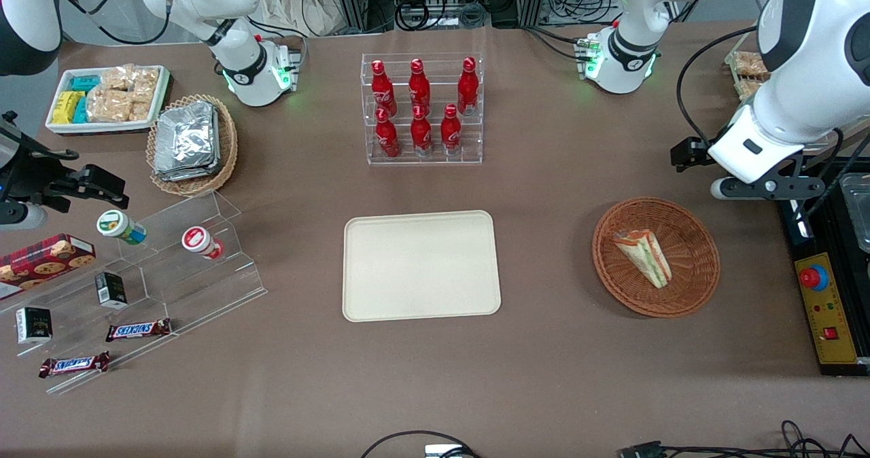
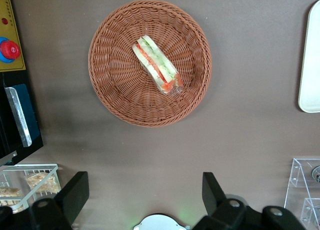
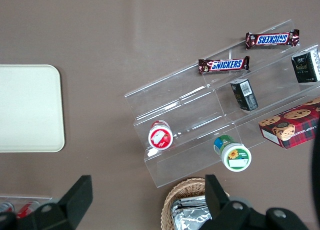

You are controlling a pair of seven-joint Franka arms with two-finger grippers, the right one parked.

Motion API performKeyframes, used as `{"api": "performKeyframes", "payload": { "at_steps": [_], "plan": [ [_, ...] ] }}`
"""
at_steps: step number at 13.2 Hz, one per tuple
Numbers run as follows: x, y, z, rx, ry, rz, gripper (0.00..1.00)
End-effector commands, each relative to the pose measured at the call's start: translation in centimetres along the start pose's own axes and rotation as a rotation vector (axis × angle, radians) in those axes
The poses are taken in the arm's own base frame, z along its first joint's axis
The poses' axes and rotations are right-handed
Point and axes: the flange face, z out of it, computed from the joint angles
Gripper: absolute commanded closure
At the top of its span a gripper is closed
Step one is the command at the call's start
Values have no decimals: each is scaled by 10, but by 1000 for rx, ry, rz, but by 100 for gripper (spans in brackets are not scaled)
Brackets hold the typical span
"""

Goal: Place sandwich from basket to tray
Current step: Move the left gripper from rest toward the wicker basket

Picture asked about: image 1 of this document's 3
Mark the white rectangular snack tray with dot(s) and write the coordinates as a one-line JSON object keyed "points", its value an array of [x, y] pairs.
{"points": [[61, 127]]}

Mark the silver foil pouch stack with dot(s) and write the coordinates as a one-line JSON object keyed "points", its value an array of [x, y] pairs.
{"points": [[187, 142]]}

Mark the clear acrylic stepped display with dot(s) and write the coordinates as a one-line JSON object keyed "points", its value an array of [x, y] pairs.
{"points": [[170, 288]]}

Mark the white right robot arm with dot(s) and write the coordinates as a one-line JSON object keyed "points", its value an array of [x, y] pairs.
{"points": [[241, 71]]}

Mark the clear plastic container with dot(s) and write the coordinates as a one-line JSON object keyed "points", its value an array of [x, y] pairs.
{"points": [[858, 206]]}

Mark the clear acrylic bottle rack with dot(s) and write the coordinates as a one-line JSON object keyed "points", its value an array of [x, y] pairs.
{"points": [[469, 149]]}

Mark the brown snickers bar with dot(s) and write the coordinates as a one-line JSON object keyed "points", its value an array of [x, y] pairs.
{"points": [[138, 330], [75, 364]]}

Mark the red rocker switch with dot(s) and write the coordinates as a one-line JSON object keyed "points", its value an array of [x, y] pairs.
{"points": [[830, 333]]}

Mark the triangular sandwich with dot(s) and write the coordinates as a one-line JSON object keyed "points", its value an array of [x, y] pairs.
{"points": [[646, 257]]}

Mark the red lid yogurt cup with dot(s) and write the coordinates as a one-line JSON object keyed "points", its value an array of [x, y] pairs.
{"points": [[198, 240]]}

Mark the beige plastic tray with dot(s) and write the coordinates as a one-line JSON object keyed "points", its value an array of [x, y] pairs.
{"points": [[421, 268]]}

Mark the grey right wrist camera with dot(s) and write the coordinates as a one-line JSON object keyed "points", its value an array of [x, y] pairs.
{"points": [[20, 217]]}

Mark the clear rice cracker bag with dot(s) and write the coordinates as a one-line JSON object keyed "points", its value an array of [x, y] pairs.
{"points": [[141, 111], [147, 84], [109, 106], [119, 79]]}

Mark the red cola bottle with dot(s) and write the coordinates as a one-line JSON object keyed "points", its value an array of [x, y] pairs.
{"points": [[450, 132], [419, 87], [467, 87], [421, 135], [387, 138], [382, 91]]}

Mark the clear fried snack bag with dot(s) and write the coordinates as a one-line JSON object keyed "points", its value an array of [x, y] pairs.
{"points": [[749, 90], [750, 64]]}

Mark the brown round wicker basket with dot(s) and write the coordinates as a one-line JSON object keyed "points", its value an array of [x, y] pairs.
{"points": [[693, 227]]}

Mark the green lid yogurt cup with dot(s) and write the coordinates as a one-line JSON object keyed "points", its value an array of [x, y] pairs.
{"points": [[117, 225]]}

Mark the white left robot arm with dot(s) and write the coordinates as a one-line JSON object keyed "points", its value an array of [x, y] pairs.
{"points": [[809, 57]]}

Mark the black yellow control box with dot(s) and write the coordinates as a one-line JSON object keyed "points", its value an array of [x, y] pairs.
{"points": [[832, 308]]}

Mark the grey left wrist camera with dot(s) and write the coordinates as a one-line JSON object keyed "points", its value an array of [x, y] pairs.
{"points": [[737, 188]]}

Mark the red emergency stop button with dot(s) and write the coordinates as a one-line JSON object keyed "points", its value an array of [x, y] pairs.
{"points": [[811, 278]]}

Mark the small black carton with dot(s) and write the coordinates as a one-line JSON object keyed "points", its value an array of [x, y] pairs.
{"points": [[34, 325], [110, 290]]}

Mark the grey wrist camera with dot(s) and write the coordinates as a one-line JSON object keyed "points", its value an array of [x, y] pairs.
{"points": [[737, 188], [20, 217]]}

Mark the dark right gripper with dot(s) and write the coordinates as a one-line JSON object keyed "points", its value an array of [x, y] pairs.
{"points": [[35, 176]]}

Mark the light oval wicker basket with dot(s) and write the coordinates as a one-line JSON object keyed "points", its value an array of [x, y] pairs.
{"points": [[228, 145]]}

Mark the yellow snack pack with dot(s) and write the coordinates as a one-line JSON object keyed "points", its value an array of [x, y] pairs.
{"points": [[66, 108]]}

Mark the red tartan cookie box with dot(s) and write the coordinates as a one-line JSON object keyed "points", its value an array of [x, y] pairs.
{"points": [[41, 261]]}

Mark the teal snack pack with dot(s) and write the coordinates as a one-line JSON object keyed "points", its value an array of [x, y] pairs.
{"points": [[85, 83], [81, 111]]}

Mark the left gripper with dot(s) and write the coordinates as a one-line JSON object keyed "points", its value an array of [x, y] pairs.
{"points": [[693, 152]]}

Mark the beige cloth bag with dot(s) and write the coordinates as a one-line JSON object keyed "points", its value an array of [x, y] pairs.
{"points": [[299, 3]]}

